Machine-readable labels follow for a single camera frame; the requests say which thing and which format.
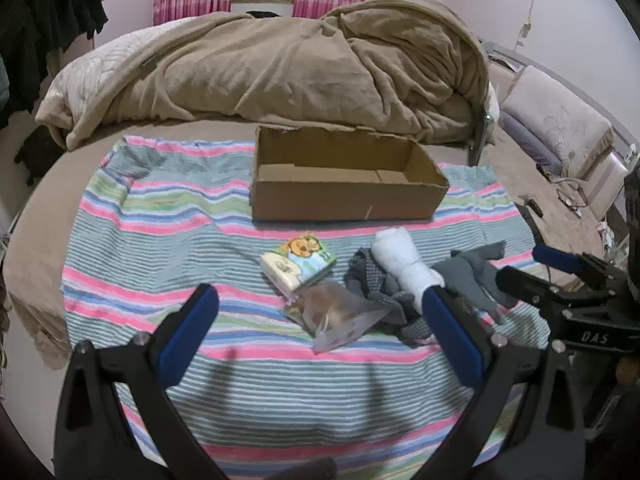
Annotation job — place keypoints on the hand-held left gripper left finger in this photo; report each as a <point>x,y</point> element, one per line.
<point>187,332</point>

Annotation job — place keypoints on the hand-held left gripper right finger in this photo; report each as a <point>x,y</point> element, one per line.
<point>452,332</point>

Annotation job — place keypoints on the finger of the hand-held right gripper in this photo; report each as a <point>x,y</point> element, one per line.
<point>555,256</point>
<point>530,287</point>

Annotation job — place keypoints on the plain grey cloth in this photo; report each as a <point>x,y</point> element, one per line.
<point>472,272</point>

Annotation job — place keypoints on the white cloth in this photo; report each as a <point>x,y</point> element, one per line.
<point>400,255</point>

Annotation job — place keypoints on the grey dotted cloth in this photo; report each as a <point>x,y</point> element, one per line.
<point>367,275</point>

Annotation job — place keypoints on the clear bag of cotton swabs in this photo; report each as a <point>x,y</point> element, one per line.
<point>335,317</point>

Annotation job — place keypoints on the cartoon print tissue packet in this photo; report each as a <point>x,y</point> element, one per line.
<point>300,260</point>

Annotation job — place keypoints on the cardboard box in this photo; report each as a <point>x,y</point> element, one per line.
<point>320,202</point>

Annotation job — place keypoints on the black remote control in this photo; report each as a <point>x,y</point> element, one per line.
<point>532,207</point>

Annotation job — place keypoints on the pale square cushion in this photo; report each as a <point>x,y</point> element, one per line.
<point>610,185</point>

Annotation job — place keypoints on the striped towel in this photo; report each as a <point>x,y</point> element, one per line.
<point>165,240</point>

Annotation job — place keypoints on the lavender pillow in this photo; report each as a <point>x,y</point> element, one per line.
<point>525,142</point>

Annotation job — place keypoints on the pale embroidered pillow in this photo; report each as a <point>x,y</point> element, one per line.
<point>560,120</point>

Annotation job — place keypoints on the tan bed sheet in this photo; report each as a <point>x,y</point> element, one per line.
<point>45,220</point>

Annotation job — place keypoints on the white patterned pillow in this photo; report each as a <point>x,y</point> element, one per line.
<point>92,80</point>

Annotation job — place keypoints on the brown fleece blanket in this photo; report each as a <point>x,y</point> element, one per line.
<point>300,70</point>

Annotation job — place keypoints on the white windowsill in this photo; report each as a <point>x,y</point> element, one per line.
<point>262,10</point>

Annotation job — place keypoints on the hanging black clothes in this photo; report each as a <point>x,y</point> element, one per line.
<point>47,15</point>

